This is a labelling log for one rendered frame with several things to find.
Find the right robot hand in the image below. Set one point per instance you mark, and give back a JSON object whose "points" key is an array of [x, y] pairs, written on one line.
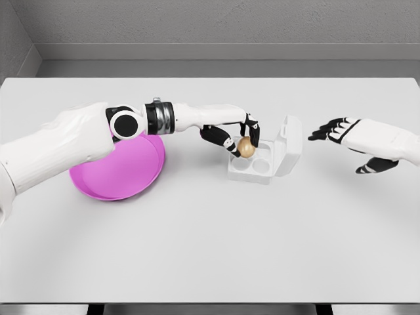
{"points": [[370, 134]]}

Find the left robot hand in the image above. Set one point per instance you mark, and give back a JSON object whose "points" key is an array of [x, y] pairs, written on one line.
{"points": [[223, 115]]}

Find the brown egg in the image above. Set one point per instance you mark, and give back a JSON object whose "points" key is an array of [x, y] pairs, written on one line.
{"points": [[246, 147]]}

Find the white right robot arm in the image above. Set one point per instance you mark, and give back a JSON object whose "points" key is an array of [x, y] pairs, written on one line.
{"points": [[414, 147]]}

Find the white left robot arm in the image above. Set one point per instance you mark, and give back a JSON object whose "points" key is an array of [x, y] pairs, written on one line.
{"points": [[65, 138]]}

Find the white egg box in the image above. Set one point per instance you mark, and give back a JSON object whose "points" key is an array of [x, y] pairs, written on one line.
{"points": [[262, 154]]}

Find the pink round plate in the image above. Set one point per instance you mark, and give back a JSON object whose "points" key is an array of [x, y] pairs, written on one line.
{"points": [[124, 170]]}

